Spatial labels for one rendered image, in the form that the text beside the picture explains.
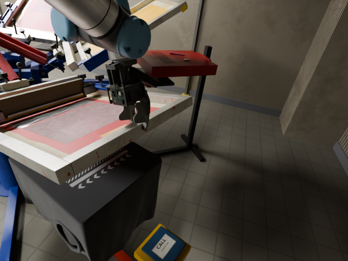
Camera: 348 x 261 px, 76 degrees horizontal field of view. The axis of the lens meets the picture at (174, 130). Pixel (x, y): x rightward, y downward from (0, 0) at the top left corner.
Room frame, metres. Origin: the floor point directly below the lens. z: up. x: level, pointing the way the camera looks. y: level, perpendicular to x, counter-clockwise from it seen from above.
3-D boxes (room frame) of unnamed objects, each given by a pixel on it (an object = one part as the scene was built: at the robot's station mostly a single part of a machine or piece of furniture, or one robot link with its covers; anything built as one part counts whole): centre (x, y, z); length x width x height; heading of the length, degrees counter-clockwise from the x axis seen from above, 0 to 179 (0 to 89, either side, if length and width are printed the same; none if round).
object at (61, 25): (0.52, 0.23, 1.54); 0.11 x 0.11 x 0.08; 58
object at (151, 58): (2.00, 0.08, 1.06); 0.61 x 0.46 x 0.12; 120
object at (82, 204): (0.74, 0.35, 0.95); 0.48 x 0.44 x 0.01; 60
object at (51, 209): (0.58, 0.45, 0.77); 0.46 x 0.09 x 0.36; 60
